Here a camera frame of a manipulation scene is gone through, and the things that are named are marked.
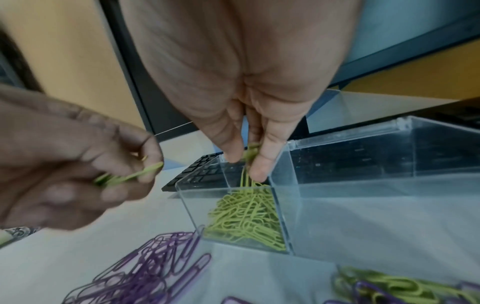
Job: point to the person's right hand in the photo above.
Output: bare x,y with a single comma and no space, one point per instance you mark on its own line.
243,53

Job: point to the person's left hand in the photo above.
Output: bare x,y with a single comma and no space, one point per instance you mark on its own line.
56,148

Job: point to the single green paper clip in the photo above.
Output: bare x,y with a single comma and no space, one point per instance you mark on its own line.
127,177
250,153

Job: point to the pile of mixed paper clips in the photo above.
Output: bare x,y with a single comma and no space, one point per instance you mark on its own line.
150,267

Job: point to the heap of green paper clips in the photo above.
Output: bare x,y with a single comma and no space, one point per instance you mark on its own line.
247,216

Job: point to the black computer monitor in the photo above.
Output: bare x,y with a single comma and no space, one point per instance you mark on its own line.
131,74

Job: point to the black keyboard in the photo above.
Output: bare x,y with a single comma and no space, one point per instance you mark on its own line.
195,175

